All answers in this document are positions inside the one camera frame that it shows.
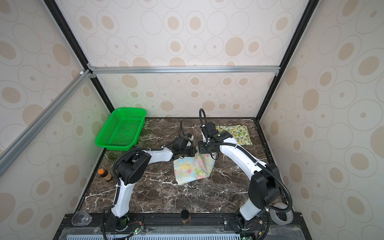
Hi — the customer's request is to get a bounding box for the floral pastel skirt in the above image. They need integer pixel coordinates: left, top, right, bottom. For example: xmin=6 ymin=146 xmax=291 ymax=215
xmin=174 ymin=153 xmax=215 ymax=185

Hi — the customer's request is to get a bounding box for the lemon print green skirt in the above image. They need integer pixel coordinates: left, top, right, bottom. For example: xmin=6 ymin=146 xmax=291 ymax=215
xmin=216 ymin=125 xmax=253 ymax=146

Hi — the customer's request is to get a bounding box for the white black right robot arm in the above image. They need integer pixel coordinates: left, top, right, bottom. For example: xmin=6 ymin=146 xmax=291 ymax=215
xmin=199 ymin=108 xmax=293 ymax=228

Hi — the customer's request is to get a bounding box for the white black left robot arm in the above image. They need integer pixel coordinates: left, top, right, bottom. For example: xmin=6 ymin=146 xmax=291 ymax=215
xmin=103 ymin=122 xmax=197 ymax=231

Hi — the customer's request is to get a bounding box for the brown cylindrical knob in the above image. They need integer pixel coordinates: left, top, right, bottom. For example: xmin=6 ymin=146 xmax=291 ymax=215
xmin=180 ymin=210 xmax=191 ymax=225

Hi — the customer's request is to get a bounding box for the green plastic basket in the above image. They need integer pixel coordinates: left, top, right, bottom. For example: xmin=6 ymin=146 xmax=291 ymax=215
xmin=95 ymin=107 xmax=147 ymax=151

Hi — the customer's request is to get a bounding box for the orange small bottle cap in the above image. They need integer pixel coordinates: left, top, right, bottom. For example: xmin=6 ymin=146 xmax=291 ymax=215
xmin=98 ymin=169 xmax=113 ymax=182

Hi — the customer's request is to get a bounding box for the clear plastic cup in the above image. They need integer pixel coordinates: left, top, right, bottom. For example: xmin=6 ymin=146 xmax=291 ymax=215
xmin=71 ymin=211 xmax=93 ymax=227

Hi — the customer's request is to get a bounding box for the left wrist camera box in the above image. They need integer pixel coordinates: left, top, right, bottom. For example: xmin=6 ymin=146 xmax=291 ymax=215
xmin=173 ymin=134 xmax=194 ymax=149

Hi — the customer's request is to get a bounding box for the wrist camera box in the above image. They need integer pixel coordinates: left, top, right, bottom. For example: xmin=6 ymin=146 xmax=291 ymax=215
xmin=201 ymin=122 xmax=219 ymax=142
xmin=173 ymin=134 xmax=194 ymax=149

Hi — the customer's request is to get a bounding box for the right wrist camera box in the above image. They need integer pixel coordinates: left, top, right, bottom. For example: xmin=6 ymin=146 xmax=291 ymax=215
xmin=201 ymin=122 xmax=219 ymax=142

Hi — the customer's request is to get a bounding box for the silver aluminium rail back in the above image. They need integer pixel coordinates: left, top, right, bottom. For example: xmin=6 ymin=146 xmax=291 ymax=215
xmin=90 ymin=66 xmax=281 ymax=74

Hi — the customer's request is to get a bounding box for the silver aluminium rail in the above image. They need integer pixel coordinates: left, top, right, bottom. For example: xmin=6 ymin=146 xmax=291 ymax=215
xmin=1 ymin=70 xmax=91 ymax=175
xmin=90 ymin=66 xmax=281 ymax=74

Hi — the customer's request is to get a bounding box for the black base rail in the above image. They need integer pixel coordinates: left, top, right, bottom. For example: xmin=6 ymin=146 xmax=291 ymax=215
xmin=54 ymin=213 xmax=311 ymax=240

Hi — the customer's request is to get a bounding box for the black corner frame post right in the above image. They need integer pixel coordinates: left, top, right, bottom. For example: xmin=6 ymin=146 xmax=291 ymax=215
xmin=255 ymin=0 xmax=320 ymax=123

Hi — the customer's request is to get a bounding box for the black corner frame post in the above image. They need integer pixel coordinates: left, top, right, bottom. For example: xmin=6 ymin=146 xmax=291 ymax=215
xmin=255 ymin=0 xmax=320 ymax=123
xmin=44 ymin=0 xmax=115 ymax=113

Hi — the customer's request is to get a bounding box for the silver aluminium rail left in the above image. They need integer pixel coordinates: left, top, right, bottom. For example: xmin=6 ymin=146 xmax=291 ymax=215
xmin=1 ymin=70 xmax=91 ymax=175

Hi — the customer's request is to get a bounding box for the black corner frame post left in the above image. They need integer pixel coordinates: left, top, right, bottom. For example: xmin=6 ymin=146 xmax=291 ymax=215
xmin=44 ymin=0 xmax=115 ymax=113

